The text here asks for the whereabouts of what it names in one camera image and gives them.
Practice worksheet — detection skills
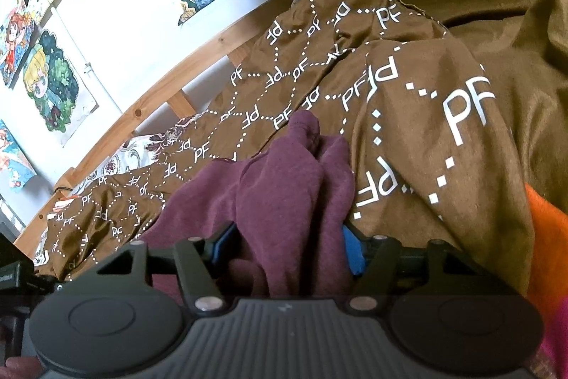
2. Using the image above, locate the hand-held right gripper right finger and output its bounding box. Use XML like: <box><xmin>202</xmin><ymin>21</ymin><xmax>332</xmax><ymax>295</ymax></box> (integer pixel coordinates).
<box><xmin>342</xmin><ymin>225</ymin><xmax>479</xmax><ymax>313</ymax></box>

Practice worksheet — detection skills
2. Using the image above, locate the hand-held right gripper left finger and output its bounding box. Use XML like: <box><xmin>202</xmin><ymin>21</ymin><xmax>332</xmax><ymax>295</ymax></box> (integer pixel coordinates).
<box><xmin>93</xmin><ymin>221</ymin><xmax>238</xmax><ymax>313</ymax></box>

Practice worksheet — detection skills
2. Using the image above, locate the plain orange cloth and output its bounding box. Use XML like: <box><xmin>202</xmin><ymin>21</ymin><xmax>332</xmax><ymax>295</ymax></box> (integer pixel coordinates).
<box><xmin>524</xmin><ymin>183</ymin><xmax>568</xmax><ymax>300</ymax></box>

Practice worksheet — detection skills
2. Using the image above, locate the orange white striped cloth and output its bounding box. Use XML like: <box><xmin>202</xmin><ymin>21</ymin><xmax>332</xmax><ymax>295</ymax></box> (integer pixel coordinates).
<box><xmin>52</xmin><ymin>195</ymin><xmax>81</xmax><ymax>215</ymax></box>

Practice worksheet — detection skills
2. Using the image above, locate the person's left hand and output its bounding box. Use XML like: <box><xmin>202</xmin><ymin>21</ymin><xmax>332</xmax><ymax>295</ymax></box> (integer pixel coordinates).
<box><xmin>2</xmin><ymin>356</ymin><xmax>43</xmax><ymax>379</ymax></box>

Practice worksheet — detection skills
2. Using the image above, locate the pink cloth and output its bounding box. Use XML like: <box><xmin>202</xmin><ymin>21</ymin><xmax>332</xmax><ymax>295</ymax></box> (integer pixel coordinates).
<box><xmin>530</xmin><ymin>290</ymin><xmax>568</xmax><ymax>379</ymax></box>

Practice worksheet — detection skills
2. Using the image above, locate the plain olive brown blanket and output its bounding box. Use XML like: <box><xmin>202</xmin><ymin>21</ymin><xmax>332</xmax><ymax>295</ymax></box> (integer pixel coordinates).
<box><xmin>390</xmin><ymin>0</ymin><xmax>568</xmax><ymax>304</ymax></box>

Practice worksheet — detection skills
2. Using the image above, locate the wooden bed frame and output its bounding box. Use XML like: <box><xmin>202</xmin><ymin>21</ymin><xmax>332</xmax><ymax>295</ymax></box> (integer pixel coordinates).
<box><xmin>13</xmin><ymin>0</ymin><xmax>320</xmax><ymax>251</ymax></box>

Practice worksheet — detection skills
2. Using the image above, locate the white maroon floral bedsheet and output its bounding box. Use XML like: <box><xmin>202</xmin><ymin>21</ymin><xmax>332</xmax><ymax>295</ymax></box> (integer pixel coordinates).
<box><xmin>33</xmin><ymin>115</ymin><xmax>209</xmax><ymax>269</ymax></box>

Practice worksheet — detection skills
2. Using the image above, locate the orange figure wall poster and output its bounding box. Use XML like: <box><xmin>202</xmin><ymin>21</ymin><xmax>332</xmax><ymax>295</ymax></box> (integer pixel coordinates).
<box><xmin>0</xmin><ymin>119</ymin><xmax>38</xmax><ymax>194</ymax></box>

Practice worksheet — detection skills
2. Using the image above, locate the red-haired figure wall poster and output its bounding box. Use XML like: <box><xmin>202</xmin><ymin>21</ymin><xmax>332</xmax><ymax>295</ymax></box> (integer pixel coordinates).
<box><xmin>0</xmin><ymin>0</ymin><xmax>37</xmax><ymax>89</ymax></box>

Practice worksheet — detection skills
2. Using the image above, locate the brown dotted print blanket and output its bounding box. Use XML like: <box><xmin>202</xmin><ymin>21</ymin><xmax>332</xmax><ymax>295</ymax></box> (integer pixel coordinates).
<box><xmin>38</xmin><ymin>0</ymin><xmax>535</xmax><ymax>286</ymax></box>

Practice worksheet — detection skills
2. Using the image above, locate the maroon garment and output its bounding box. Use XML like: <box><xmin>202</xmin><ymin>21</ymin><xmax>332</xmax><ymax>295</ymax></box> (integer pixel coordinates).
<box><xmin>137</xmin><ymin>110</ymin><xmax>369</xmax><ymax>300</ymax></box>

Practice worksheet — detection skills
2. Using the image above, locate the blond figure wall poster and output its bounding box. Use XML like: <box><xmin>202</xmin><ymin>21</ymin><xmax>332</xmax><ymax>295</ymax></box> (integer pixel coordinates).
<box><xmin>22</xmin><ymin>28</ymin><xmax>99</xmax><ymax>148</ymax></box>

